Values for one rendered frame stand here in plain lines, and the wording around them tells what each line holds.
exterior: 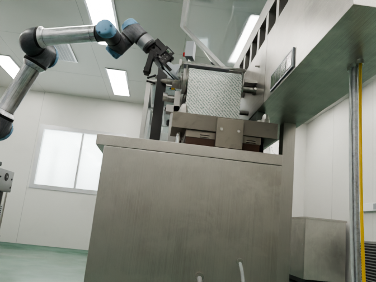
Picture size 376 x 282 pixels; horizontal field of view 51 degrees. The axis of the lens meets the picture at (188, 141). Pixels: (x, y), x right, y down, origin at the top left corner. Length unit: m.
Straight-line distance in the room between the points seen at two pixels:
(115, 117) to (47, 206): 1.99
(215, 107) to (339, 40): 0.71
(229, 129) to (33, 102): 6.58
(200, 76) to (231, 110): 0.20
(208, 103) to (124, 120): 5.79
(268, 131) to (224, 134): 0.17
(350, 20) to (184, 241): 0.83
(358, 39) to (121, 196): 0.86
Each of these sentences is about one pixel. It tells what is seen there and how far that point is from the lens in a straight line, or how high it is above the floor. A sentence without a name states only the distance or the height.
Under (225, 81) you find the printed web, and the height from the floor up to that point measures 1.25.
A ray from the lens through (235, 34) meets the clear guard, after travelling 2.39.
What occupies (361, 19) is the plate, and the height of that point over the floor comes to 1.14.
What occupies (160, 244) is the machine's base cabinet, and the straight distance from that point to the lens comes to 1.35.
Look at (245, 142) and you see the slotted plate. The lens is 1.49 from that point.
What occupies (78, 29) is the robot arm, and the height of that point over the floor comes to 1.39.
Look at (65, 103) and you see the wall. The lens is 7.68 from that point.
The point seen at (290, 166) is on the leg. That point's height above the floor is 0.93.
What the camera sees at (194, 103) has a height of 1.13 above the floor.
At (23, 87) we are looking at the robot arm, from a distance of 2.01.
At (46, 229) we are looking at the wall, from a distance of 7.41.
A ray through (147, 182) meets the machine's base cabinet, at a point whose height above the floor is 0.75.
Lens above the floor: 0.61
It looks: 12 degrees up
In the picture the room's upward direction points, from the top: 6 degrees clockwise
